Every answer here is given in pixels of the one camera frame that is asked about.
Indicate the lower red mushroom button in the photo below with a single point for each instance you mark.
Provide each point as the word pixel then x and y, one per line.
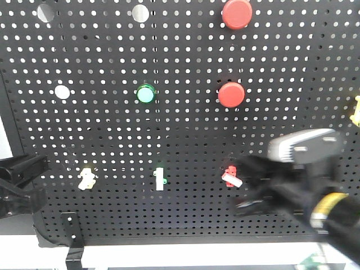
pixel 231 94

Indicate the white height-adjustable table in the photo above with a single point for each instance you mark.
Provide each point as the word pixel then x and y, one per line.
pixel 20 250

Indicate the yellow toggle switch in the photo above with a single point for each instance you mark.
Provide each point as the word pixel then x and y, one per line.
pixel 88 179

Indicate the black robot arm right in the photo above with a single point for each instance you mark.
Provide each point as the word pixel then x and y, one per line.
pixel 335 219

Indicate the red mushroom button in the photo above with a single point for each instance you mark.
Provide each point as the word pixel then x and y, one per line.
pixel 231 94
pixel 236 14

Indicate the green toggle switch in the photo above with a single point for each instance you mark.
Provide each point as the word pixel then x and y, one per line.
pixel 160 180

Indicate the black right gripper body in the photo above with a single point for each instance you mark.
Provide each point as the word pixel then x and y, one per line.
pixel 296 188

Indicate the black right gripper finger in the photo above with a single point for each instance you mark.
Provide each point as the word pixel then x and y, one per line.
pixel 275 203
pixel 257 171

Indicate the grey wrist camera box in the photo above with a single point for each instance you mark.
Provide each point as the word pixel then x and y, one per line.
pixel 319 146

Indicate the left black table clamp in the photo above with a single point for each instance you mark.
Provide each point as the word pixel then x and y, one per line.
pixel 75 240

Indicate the red toggle switch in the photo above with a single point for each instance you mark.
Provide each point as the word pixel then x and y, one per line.
pixel 230 177

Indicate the upper red mushroom button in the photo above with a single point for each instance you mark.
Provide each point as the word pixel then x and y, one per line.
pixel 236 14

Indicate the black perforated pegboard panel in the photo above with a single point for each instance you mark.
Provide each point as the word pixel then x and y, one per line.
pixel 69 76

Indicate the yellow block handle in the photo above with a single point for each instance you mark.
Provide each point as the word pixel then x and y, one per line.
pixel 355 117

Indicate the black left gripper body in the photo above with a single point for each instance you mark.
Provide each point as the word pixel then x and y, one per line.
pixel 16 174

